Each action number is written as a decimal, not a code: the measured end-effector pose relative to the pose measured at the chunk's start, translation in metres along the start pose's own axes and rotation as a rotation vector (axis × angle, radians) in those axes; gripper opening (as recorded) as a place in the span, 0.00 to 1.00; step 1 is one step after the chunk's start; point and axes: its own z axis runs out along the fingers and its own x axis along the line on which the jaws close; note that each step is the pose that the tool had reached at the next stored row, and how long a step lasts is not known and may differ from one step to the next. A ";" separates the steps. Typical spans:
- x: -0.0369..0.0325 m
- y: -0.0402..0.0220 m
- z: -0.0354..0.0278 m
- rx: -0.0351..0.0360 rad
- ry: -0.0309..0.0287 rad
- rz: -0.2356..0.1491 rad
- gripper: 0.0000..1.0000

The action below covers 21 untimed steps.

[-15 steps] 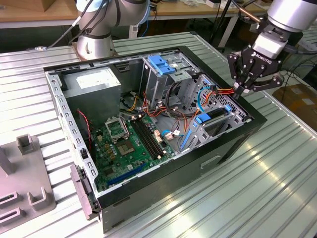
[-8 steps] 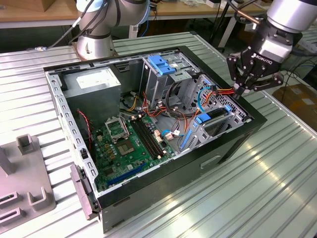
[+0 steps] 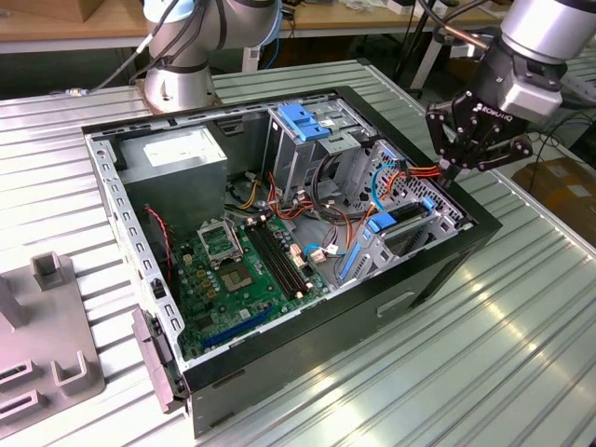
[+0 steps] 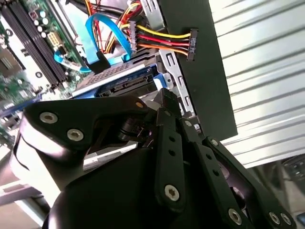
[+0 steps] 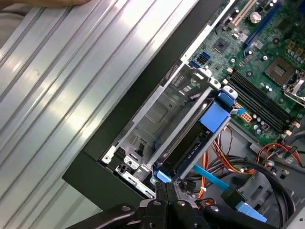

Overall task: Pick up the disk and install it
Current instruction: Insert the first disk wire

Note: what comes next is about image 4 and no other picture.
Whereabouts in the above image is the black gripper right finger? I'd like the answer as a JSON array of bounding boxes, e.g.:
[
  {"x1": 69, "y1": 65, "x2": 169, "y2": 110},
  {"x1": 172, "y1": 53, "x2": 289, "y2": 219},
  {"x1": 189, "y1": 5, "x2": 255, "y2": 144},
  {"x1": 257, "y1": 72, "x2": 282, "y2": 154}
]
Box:
[{"x1": 180, "y1": 118, "x2": 297, "y2": 229}]

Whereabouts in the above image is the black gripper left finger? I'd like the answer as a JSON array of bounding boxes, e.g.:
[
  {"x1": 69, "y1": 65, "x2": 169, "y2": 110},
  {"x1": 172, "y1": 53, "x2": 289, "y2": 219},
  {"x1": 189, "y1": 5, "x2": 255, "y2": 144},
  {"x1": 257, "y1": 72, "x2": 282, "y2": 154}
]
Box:
[{"x1": 20, "y1": 88, "x2": 187, "y2": 208}]

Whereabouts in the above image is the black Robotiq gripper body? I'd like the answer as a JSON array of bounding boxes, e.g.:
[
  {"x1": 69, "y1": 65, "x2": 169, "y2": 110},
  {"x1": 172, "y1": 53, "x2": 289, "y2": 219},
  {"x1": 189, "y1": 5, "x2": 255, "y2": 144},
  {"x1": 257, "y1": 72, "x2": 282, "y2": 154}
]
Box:
[{"x1": 42, "y1": 146, "x2": 229, "y2": 229}]

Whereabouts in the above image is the hard disk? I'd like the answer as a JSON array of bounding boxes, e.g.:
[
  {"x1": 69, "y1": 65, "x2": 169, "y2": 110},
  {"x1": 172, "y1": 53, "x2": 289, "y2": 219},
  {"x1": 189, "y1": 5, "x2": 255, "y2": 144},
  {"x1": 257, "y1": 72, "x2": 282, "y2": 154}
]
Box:
[{"x1": 71, "y1": 66, "x2": 173, "y2": 98}]

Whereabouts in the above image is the blue SATA wire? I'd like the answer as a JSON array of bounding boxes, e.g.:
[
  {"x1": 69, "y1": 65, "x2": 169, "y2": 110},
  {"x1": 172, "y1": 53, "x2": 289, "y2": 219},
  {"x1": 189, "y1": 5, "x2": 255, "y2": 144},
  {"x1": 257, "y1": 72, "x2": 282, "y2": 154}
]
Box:
[{"x1": 85, "y1": 13, "x2": 132, "y2": 73}]

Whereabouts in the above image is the red yellow orange power wire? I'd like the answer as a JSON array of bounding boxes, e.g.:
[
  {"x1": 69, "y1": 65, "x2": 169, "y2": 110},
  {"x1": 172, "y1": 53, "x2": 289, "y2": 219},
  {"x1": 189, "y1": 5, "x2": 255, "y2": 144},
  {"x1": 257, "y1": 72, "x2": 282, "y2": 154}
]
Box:
[{"x1": 116, "y1": 0, "x2": 200, "y2": 62}]

